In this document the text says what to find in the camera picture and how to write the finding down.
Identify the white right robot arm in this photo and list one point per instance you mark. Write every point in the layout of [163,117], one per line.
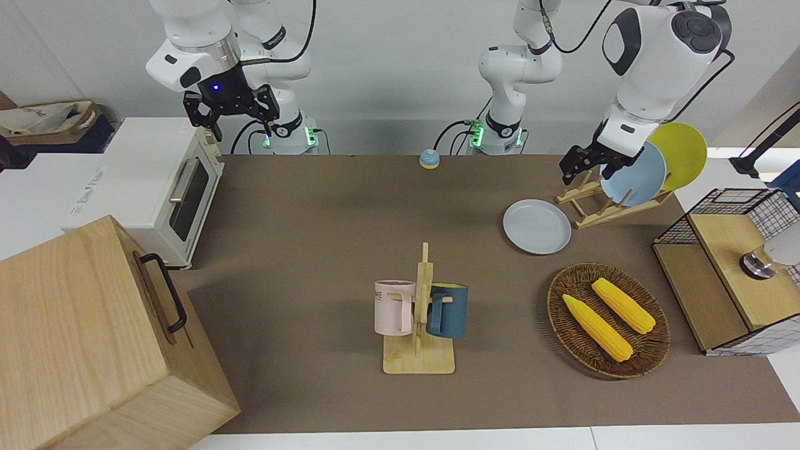
[200,31]

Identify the wooden dish rack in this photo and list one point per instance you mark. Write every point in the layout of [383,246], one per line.
[600,212]

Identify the dark blue bin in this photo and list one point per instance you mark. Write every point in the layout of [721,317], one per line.
[94,140]

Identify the pink mug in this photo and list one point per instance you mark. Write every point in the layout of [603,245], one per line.
[390,309]

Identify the blue service bell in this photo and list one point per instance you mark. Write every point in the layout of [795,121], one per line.
[429,159]

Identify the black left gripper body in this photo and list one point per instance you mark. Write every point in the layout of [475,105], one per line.
[615,153]

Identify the white cylinder with glass base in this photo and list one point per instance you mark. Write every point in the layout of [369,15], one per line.
[781,250]

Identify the blue object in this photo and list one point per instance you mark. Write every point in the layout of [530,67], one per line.
[789,178]

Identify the white printed cardboard box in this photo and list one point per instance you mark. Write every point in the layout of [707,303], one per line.
[44,200]

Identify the white toaster oven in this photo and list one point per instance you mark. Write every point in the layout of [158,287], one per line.
[156,175]

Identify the wooden mug rack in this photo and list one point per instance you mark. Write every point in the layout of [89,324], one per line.
[420,359]

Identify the gray round plate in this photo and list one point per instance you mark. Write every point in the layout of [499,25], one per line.
[537,226]

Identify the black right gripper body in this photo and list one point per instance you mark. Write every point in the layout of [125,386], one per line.
[226,90]

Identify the beige tote bag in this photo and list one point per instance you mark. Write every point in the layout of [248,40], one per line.
[44,119]

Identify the light blue plate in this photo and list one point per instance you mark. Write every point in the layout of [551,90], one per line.
[644,178]

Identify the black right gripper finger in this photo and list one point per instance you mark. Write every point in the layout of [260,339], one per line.
[268,128]
[215,130]

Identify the brown table mat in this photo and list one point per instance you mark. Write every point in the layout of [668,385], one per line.
[300,250]

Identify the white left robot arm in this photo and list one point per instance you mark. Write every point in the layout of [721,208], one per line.
[662,56]

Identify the yellow corn cob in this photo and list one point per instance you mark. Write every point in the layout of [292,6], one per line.
[597,328]
[624,306]

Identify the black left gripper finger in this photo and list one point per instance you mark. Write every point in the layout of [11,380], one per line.
[574,164]
[614,175]

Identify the yellow plate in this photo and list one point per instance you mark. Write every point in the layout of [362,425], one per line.
[684,150]

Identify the dark teal mug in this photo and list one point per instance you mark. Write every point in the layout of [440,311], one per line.
[451,312]

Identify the large wooden box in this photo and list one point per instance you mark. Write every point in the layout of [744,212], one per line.
[81,337]

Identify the brown wicker basket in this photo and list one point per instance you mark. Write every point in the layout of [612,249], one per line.
[565,325]

